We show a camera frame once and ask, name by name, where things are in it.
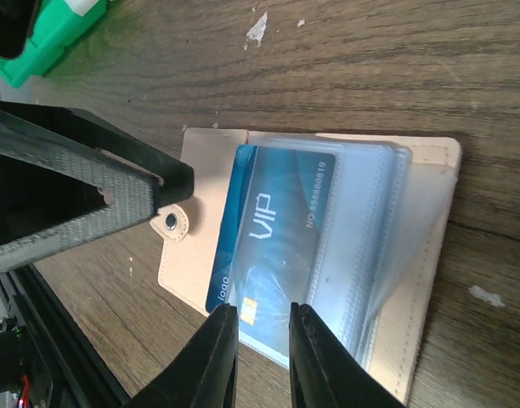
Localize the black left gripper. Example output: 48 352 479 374
0 100 195 274

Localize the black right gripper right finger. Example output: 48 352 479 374
289 303 403 408

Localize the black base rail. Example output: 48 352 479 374
0 264 130 407

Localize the blue vip card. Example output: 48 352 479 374
205 144 336 359

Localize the green plastic bin middle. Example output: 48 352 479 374
0 0 108 88

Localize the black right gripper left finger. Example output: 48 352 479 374
125 303 239 408

